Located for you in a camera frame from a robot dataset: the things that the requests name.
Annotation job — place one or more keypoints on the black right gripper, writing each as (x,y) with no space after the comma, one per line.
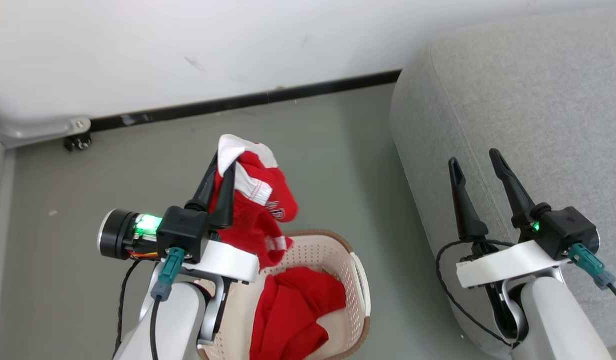
(565,230)

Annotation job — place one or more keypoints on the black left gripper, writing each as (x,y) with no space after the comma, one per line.
(180,232)

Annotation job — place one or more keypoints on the red white printed shorts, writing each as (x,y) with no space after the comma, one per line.
(257,200)

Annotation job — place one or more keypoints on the plain red garment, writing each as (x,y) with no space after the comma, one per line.
(287,315)

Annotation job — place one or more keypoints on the beige perforated laundry basket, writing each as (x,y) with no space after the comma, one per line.
(338,265)

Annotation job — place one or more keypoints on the grey fabric sofa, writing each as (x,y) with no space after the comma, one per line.
(528,115)

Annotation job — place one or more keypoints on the black baseboard strip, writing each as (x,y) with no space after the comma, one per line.
(247,100)

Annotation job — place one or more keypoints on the small black caster wheel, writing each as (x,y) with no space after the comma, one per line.
(78,142)

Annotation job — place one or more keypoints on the white left wrist mount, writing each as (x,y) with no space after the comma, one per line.
(230,260)

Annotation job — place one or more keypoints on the white wrist mount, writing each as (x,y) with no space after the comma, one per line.
(230,260)
(508,262)

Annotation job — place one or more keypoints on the white right wrist mount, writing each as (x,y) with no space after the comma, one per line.
(508,262)

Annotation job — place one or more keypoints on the grey metal frame rail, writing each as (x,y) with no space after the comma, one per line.
(32,127)

